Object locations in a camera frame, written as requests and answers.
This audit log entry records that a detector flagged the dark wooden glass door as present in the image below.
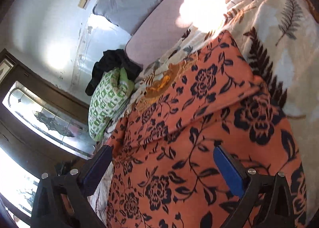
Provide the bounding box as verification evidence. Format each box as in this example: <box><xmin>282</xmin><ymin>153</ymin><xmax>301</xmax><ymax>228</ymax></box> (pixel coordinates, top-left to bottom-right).
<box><xmin>1</xmin><ymin>49</ymin><xmax>95</xmax><ymax>216</ymax></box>

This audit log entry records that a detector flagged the cream leaf-print fleece blanket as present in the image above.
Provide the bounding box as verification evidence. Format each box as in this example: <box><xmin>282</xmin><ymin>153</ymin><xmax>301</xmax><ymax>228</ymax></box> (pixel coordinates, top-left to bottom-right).
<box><xmin>97</xmin><ymin>0</ymin><xmax>318</xmax><ymax>227</ymax></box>

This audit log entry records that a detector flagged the orange black floral garment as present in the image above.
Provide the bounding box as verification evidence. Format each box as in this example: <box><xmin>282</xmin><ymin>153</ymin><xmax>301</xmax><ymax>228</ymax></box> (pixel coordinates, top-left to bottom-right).
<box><xmin>106</xmin><ymin>31</ymin><xmax>307</xmax><ymax>227</ymax></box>

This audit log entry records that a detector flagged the green white patterned pillow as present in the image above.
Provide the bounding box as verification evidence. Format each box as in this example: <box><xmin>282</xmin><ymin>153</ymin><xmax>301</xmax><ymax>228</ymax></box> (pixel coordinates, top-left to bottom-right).
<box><xmin>88</xmin><ymin>68</ymin><xmax>134</xmax><ymax>142</ymax></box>

